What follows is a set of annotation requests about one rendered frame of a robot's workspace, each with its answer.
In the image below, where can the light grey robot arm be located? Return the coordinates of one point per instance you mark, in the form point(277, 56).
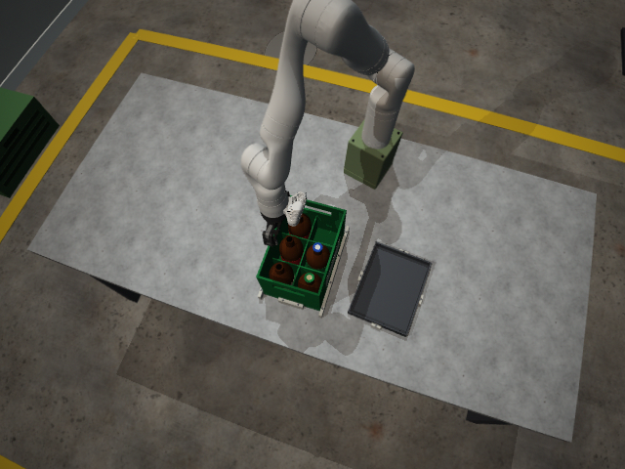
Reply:
point(337, 27)

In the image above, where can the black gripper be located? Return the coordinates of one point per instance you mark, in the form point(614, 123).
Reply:
point(268, 237)

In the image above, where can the brown glass bottle with green label and blue cap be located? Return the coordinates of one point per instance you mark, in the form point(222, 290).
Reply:
point(317, 257)

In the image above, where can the green crate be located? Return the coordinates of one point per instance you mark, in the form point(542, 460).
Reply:
point(325, 230)

